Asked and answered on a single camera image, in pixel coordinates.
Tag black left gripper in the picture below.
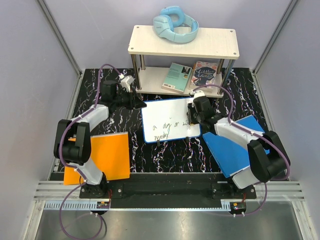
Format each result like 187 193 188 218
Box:
113 88 147 111

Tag blue-framed whiteboard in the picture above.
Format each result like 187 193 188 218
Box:
141 97 201 144

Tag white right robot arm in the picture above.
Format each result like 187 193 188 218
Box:
186 95 290 199

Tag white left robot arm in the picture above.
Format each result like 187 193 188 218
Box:
53 76 147 198

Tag Little Women book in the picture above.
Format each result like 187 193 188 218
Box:
189 61 218 90

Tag teal paperback book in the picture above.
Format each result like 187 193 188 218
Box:
161 63 192 94

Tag blue folder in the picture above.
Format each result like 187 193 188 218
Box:
202 114 271 179

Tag orange folder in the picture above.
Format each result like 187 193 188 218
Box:
78 132 130 185

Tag white two-tier shelf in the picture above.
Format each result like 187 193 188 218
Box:
128 25 240 95

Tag light blue headphones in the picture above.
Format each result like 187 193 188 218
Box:
153 6 199 44

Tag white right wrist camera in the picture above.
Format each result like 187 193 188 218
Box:
190 90 206 99

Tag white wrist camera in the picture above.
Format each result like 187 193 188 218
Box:
190 90 206 99
120 75 134 93

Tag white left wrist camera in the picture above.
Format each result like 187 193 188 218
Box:
120 75 134 93

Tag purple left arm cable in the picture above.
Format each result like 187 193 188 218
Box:
58 63 125 239

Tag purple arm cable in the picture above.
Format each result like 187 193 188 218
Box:
191 84 292 218
58 63 125 239

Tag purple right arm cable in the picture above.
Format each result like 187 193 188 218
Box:
191 84 292 218

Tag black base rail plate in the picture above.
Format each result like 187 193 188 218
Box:
79 172 257 200

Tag aluminium slotted rail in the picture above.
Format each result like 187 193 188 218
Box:
33 181 305 212

